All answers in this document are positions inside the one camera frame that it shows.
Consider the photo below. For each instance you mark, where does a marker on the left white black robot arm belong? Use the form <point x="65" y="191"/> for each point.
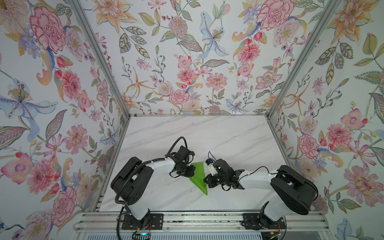
<point x="132" y="180"/>

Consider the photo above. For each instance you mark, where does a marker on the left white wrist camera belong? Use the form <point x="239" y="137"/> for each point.
<point x="190" y="157"/>

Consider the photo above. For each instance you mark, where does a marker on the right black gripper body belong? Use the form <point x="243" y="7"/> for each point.
<point x="223" y="180"/>

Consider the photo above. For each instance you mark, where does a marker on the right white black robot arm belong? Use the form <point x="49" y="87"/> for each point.
<point x="294" y="193"/>

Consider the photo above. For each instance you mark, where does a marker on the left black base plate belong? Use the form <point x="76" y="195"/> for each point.
<point x="149" y="222"/>

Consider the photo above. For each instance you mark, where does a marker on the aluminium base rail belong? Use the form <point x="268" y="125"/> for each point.
<point x="227" y="221"/>

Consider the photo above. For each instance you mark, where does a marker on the green square paper sheet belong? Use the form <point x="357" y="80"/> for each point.
<point x="198" y="178"/>

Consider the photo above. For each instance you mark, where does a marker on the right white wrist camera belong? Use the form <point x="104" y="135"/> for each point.
<point x="210" y="166"/>

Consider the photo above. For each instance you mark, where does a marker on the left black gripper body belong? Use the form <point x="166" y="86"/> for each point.
<point x="182" y="164"/>

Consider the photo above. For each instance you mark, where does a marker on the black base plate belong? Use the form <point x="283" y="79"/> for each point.
<point x="253" y="221"/>
<point x="149" y="222"/>

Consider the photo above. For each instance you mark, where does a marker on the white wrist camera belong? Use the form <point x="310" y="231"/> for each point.
<point x="190" y="157"/>
<point x="210" y="166"/>

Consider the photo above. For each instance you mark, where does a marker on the right aluminium corner post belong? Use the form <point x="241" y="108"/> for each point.
<point x="303" y="56"/>

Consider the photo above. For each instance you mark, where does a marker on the left aluminium corner post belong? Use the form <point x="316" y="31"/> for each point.
<point x="91" y="38"/>

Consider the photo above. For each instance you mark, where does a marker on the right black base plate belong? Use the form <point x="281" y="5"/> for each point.
<point x="253" y="221"/>

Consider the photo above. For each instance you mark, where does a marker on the aluminium corner post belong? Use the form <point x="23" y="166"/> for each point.
<point x="303" y="56"/>
<point x="91" y="38"/>

